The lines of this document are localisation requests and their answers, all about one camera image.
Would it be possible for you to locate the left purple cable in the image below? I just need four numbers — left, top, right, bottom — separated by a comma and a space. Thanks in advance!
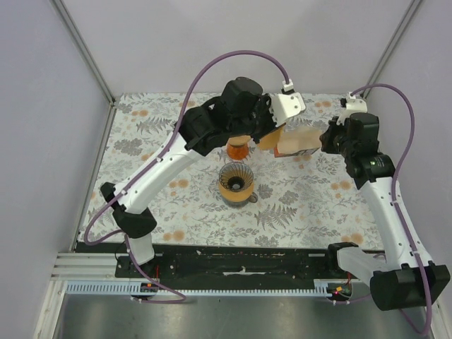
83, 49, 294, 246

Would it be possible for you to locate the grey glass dripper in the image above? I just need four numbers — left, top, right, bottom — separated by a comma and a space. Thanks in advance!
219, 162, 254, 192

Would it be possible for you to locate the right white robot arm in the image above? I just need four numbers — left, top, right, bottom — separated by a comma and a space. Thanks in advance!
320, 112, 451, 311

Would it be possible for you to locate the white cable duct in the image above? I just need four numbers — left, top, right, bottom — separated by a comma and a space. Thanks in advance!
66, 279, 345, 297

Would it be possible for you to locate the aluminium frame rail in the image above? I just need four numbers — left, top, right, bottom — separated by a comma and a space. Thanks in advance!
51, 252, 121, 280

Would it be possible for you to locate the floral tablecloth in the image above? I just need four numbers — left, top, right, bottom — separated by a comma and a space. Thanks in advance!
79, 93, 383, 250

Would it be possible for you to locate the wooden ring dripper stand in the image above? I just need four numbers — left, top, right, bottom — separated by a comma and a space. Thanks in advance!
227, 136, 251, 147

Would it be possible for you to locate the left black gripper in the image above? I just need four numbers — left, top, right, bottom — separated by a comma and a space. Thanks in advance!
231, 94, 287, 145

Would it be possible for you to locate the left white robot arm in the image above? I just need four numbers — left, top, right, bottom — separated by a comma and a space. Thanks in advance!
100, 77, 276, 278

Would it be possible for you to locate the orange coffee filter box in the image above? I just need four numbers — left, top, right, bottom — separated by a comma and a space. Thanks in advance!
274, 126, 322, 157

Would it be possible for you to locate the grey glass carafe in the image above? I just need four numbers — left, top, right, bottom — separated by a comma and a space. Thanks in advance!
222, 193, 258, 208

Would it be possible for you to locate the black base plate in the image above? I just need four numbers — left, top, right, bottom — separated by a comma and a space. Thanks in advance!
114, 241, 367, 291

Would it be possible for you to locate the orange glass carafe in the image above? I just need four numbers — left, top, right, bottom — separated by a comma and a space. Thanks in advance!
226, 143, 249, 161

